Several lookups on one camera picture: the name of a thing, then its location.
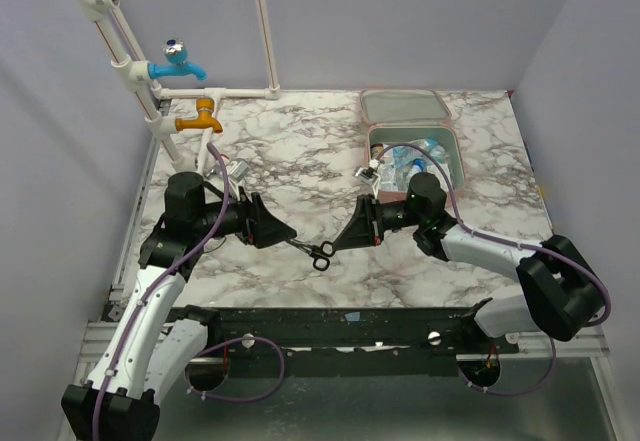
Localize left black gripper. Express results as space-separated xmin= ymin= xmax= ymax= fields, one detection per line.
xmin=195 ymin=186 xmax=297 ymax=248

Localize metal scissors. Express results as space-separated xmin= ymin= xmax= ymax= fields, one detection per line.
xmin=287 ymin=239 xmax=334 ymax=272

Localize alcohol pad packets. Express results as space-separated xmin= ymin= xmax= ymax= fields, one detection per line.
xmin=378 ymin=164 xmax=398 ymax=191

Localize brown medicine bottle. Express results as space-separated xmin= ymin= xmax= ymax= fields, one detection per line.
xmin=370 ymin=143 xmax=384 ymax=158

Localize blue wipes packet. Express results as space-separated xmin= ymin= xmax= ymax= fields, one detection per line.
xmin=388 ymin=138 xmax=445 ymax=166

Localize blue capped small bottle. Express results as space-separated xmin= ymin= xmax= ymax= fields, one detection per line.
xmin=408 ymin=158 xmax=427 ymax=176

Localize pink medicine kit case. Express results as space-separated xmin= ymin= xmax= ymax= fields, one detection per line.
xmin=360 ymin=89 xmax=466 ymax=202

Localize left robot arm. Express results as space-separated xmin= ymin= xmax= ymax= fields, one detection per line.
xmin=61 ymin=172 xmax=297 ymax=440

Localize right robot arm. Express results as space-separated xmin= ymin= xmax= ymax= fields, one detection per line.
xmin=332 ymin=173 xmax=610 ymax=353

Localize chrome faucet valve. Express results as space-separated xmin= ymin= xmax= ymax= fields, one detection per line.
xmin=204 ymin=164 xmax=221 ymax=179

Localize orange faucet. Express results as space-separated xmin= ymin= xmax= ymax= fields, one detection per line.
xmin=175 ymin=97 xmax=223 ymax=133

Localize blue faucet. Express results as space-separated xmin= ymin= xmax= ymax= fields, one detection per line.
xmin=148 ymin=38 xmax=207 ymax=81

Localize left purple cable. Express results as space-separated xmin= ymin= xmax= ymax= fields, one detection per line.
xmin=90 ymin=141 xmax=287 ymax=441

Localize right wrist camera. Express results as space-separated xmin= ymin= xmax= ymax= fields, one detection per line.
xmin=353 ymin=158 xmax=381 ymax=198

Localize white pvc pipe frame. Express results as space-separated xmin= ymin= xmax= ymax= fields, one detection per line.
xmin=76 ymin=0 xmax=281 ymax=172

